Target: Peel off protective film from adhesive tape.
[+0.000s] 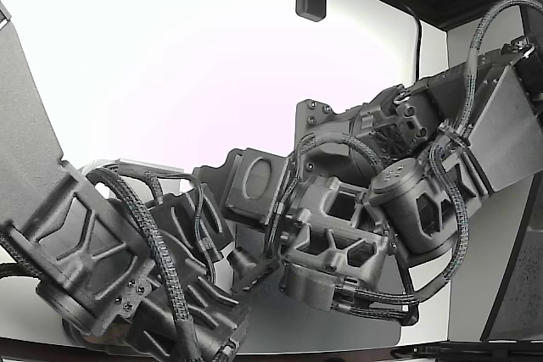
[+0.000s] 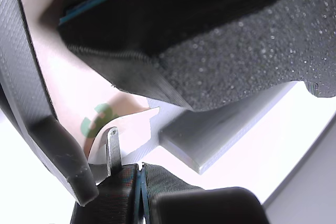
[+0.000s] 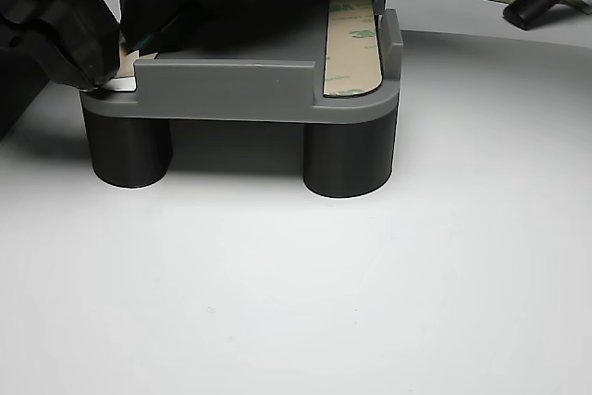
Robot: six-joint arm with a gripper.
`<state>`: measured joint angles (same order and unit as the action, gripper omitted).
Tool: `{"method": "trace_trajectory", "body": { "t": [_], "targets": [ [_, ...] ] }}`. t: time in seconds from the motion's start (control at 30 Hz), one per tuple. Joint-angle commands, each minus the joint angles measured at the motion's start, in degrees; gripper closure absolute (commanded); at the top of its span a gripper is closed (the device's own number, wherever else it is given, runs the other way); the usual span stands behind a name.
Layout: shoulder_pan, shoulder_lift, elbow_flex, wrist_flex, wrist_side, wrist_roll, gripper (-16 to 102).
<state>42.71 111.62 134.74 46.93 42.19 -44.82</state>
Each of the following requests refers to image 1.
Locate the short black braided cable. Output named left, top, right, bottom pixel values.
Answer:
left=296, top=132, right=383, bottom=172

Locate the long black braided cable loop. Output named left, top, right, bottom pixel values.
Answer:
left=462, top=0, right=536, bottom=125

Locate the thin black cable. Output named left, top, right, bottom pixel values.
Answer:
left=143, top=170, right=224, bottom=264

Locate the black ribbed gripper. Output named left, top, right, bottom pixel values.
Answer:
left=148, top=191, right=235, bottom=270

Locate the thick black braided cable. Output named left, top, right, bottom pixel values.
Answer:
left=84, top=166, right=200, bottom=362

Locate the black bracket with cylinder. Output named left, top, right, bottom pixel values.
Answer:
left=227, top=248, right=275, bottom=293

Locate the smooth black cable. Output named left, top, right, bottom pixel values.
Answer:
left=401, top=4, right=424, bottom=86

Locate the black braided cable bundle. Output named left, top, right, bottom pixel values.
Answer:
left=330, top=141, right=472, bottom=327

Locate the black gripper with oval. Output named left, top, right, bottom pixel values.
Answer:
left=192, top=147, right=294, bottom=228

